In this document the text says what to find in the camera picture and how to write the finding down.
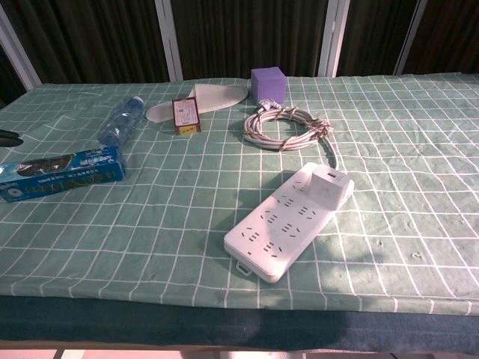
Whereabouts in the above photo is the blue cookie box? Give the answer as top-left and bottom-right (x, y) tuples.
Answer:
(0, 146), (127, 203)

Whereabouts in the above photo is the white frame post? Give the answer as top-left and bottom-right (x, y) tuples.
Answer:
(154, 0), (185, 82)
(392, 0), (428, 76)
(0, 5), (43, 91)
(317, 0), (351, 79)

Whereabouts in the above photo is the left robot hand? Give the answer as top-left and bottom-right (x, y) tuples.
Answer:
(0, 129), (24, 148)

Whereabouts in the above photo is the white slipper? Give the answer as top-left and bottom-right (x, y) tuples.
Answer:
(144, 82), (248, 123)

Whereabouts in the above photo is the purple cube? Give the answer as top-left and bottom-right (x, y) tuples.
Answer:
(250, 66), (287, 106)

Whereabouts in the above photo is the dark teal under cloth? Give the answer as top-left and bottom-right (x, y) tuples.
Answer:
(0, 294), (479, 353)

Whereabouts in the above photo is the clear plastic water bottle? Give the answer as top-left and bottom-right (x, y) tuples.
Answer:
(97, 95), (146, 148)

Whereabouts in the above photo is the green checked tablecloth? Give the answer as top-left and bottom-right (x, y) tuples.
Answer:
(0, 72), (479, 317)

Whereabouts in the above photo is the white power strip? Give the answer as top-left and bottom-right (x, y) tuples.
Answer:
(223, 161), (356, 284)

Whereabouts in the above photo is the small red-brown box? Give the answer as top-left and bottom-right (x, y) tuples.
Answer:
(171, 96), (203, 136)

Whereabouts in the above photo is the white cable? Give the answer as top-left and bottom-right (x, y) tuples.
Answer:
(242, 97), (342, 171)

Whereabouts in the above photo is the white plug adapter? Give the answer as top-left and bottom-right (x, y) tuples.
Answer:
(307, 167), (347, 205)

